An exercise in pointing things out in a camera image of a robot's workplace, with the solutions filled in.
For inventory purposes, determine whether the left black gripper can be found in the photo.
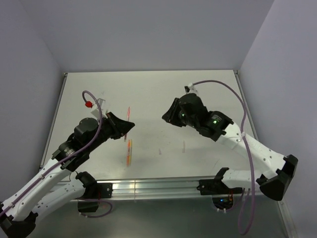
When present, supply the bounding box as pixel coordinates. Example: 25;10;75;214
86;112;135;152

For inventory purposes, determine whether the pink pen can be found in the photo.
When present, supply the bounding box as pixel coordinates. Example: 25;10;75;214
124;106;130;142

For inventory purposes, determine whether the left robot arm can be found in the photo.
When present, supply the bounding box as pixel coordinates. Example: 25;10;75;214
0;112;135;238

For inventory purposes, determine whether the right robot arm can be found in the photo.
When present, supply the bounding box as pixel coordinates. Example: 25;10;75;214
162;93;298;201

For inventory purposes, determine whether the orange pen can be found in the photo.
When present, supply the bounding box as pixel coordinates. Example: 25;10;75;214
126;139;131;167

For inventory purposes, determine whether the yellow pen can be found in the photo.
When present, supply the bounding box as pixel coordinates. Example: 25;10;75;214
128;139;133;166

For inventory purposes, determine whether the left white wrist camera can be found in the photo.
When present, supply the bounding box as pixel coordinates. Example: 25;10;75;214
91;98;110;119

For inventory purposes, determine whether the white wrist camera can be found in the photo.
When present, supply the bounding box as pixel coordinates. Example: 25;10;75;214
184;83;198;95
91;98;110;119

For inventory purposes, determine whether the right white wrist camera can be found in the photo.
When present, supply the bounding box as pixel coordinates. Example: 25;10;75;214
184;83;198;95

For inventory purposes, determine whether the red cable connector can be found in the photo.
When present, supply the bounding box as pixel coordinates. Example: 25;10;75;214
85;101;93;108

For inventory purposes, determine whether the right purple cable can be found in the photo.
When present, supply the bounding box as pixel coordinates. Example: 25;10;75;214
194;79;257;236

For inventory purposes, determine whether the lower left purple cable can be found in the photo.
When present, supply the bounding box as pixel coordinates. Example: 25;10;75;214
79;195;113;218

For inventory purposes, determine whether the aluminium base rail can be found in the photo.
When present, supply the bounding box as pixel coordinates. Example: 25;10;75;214
49;175;283;200

